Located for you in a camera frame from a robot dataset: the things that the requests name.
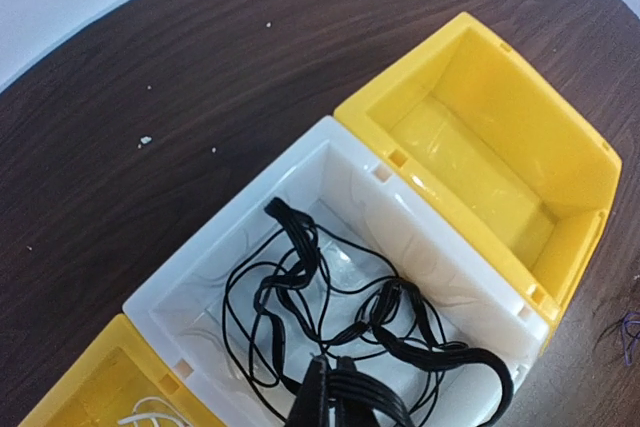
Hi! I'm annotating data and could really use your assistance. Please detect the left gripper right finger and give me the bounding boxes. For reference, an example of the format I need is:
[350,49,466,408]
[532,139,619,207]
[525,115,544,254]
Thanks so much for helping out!
[333,357,383,427]

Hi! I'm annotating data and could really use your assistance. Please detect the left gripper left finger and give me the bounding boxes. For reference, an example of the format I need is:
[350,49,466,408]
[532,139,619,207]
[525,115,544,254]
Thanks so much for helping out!
[285,356,330,427]

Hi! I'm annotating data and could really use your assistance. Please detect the black ribbon cable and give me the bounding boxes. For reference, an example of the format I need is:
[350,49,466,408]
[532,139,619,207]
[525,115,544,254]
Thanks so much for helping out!
[252,197,516,427]

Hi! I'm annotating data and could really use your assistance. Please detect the white translucent bin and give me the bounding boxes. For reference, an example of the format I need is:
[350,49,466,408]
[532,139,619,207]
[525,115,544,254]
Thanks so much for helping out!
[123,117,549,426]

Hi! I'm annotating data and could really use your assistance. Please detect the white cable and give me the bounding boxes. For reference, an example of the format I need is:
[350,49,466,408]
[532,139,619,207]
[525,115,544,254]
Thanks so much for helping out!
[117,396,194,427]

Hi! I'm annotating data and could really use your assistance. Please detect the yellow bin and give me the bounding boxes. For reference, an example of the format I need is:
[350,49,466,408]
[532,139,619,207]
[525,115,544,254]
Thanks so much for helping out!
[334,12,622,327]
[20,314,223,426]

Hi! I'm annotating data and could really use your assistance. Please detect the cable bundle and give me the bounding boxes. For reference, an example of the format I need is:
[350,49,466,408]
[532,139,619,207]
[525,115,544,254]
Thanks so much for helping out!
[597,310,640,366]

